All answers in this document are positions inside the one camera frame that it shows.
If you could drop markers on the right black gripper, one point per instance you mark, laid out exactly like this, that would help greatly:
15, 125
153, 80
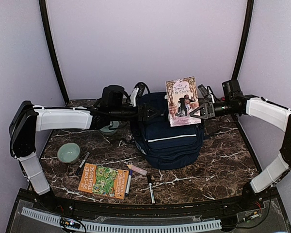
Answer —
206, 106

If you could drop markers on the right black frame post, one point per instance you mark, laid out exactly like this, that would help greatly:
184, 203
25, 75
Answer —
242, 46

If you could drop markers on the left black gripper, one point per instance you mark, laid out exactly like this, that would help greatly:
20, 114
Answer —
145, 112

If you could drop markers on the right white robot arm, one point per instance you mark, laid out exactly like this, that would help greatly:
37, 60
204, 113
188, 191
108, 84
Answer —
267, 124

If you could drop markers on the far celadon green bowl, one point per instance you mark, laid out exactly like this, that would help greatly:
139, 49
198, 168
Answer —
112, 128

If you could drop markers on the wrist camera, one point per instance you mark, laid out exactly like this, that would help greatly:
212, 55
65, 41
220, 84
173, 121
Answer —
206, 93
138, 92

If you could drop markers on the white slotted cable duct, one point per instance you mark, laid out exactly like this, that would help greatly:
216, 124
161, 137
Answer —
119, 226

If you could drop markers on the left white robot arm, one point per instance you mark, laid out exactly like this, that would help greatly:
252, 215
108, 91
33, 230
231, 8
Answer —
115, 104

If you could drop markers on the blue marker pen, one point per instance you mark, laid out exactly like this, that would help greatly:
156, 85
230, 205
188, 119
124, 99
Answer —
128, 183

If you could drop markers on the left black frame post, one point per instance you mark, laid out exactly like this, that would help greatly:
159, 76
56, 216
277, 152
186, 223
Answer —
51, 50

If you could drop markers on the celadon green bowl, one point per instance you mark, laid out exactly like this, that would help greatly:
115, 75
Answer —
112, 128
69, 153

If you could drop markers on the black frame post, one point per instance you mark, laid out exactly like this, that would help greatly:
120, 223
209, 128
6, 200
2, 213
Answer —
242, 46
51, 50

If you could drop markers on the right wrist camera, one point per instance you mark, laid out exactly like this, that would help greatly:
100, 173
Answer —
206, 93

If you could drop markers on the near celadon green bowl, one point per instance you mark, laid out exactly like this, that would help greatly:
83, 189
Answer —
69, 153

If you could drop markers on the black white marker front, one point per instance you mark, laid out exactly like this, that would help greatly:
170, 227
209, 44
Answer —
149, 181

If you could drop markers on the black front rail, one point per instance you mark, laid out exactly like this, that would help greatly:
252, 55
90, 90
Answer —
80, 204

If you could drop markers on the orange treehouse book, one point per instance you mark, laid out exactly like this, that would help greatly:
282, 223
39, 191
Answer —
104, 181

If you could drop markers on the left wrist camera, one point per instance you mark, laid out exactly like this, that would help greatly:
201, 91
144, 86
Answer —
138, 92

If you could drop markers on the pink Shrew paperback book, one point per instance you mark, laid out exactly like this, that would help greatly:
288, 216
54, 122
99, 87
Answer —
182, 99

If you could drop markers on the black marker left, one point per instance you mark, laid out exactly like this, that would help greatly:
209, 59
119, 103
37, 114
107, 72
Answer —
82, 163

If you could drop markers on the navy blue student backpack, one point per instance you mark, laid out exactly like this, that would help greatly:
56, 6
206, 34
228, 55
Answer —
163, 146

